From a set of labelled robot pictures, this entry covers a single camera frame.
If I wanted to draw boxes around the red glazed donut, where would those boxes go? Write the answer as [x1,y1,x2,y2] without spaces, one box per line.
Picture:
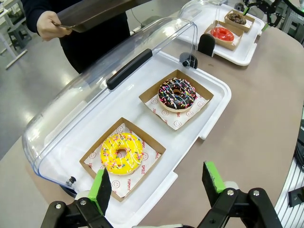
[210,27,235,43]
[203,20,245,51]

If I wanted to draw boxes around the chocolate rainbow sprinkle donut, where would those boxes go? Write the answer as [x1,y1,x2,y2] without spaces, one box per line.
[158,77,198,113]

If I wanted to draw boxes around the person's right hand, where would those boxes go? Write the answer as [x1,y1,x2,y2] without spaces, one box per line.
[37,11,73,41]

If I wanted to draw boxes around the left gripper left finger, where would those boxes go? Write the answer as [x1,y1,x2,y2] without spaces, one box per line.
[41,167,112,228]

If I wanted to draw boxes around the black metal bracket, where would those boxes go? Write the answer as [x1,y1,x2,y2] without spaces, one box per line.
[287,186,304,209]

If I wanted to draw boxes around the aluminium profile structure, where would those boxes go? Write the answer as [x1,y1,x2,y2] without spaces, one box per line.
[281,0,304,46]

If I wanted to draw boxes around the black lid handle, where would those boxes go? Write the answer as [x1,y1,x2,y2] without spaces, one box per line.
[106,48,153,90]

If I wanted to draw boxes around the dark brown serving tray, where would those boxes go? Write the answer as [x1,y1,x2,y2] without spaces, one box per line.
[52,0,152,33]

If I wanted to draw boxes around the grey step stool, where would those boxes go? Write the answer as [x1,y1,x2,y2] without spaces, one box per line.
[8,22,33,49]

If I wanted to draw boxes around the chocolate sprinkled donut in box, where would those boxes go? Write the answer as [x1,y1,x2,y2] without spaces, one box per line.
[139,69,214,131]

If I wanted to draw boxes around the clear display case lid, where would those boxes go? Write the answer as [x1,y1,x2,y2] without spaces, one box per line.
[21,17,199,190]
[178,0,238,29]

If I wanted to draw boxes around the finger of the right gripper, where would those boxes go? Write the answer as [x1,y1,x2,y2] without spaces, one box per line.
[262,4,278,31]
[238,2,250,15]

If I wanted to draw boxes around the white smiley print paper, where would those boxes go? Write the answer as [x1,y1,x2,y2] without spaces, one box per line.
[85,123,162,199]
[143,95,211,129]

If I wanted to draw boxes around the yellow sprinkled donut in box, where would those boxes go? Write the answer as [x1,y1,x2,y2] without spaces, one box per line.
[79,117,166,203]

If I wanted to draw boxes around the chocolate crumble donut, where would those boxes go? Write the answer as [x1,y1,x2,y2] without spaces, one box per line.
[227,13,247,25]

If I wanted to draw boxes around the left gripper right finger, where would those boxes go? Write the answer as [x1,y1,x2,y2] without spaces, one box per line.
[202,161,283,228]

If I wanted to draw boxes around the aluminium frame rail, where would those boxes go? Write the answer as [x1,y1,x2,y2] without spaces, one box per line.
[274,140,304,216]

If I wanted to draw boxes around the person's right forearm dark sleeve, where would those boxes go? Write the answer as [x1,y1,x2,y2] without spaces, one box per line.
[22,0,62,34]

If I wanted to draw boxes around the person's torso dark clothes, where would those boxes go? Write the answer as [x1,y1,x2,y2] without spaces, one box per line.
[59,11,131,74]

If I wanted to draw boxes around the white display case base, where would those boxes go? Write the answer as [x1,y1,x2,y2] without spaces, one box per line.
[180,4,266,66]
[35,51,232,228]

